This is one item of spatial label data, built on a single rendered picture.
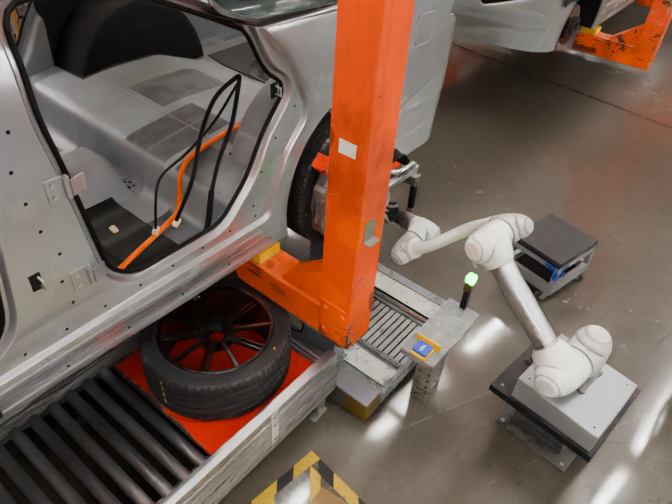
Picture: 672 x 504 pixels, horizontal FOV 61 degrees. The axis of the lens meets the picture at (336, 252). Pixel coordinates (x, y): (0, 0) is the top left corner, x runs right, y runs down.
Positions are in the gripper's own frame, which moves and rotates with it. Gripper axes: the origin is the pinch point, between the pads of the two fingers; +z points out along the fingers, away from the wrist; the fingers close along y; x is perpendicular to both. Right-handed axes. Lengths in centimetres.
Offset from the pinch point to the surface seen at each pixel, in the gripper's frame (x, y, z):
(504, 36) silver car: -141, 173, 39
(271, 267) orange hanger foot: 57, -51, 0
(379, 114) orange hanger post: 122, 15, -47
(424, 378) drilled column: -2, -64, -70
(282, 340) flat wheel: 56, -75, -22
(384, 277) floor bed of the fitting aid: -47, -32, -9
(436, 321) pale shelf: 10, -37, -65
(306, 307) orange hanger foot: 56, -58, -24
